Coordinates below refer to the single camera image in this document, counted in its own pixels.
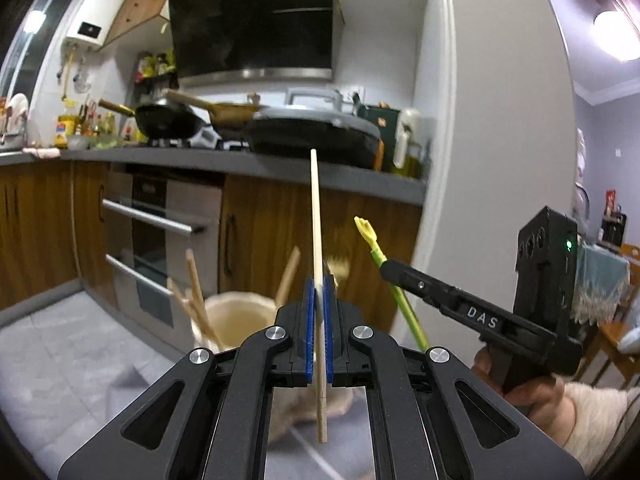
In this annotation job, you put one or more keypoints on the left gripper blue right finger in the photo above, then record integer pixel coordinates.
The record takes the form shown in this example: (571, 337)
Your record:
(327, 290)

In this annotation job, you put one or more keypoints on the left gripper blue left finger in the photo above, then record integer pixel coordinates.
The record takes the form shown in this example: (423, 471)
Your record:
(310, 304)

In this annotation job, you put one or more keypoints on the grey kitchen countertop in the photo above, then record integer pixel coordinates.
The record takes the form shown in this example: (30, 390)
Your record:
(333, 177)

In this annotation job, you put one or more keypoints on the person right hand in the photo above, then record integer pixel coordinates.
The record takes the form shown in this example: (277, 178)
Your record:
(550, 409)

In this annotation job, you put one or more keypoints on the cream ceramic utensil holder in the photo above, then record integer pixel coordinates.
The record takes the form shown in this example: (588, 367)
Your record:
(234, 396)

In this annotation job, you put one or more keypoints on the oil dispenser bottle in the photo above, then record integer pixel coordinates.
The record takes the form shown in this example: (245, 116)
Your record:
(407, 159)

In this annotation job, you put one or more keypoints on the large black lidded pan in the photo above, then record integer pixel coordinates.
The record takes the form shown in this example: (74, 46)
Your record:
(312, 120)

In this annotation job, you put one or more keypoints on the stainless built-in oven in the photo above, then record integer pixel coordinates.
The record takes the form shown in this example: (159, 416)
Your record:
(153, 215)

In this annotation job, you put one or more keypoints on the dark green appliance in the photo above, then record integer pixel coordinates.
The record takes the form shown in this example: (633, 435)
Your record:
(386, 119)

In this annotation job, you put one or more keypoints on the black wok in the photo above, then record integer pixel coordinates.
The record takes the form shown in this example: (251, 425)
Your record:
(162, 119)

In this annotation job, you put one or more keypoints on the grey striped table cloth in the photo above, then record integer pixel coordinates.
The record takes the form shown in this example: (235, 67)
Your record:
(293, 451)

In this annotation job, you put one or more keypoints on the black range hood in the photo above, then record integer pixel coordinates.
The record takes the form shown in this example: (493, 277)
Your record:
(233, 40)

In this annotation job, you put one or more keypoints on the yellow oil bottle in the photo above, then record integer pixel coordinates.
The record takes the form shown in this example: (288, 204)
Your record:
(65, 127)

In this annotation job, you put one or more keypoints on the white water heater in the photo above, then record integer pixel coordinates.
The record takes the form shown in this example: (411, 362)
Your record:
(91, 23)

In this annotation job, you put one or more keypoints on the brown wooden-handled saucepan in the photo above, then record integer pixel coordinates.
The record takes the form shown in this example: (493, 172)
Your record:
(228, 116)

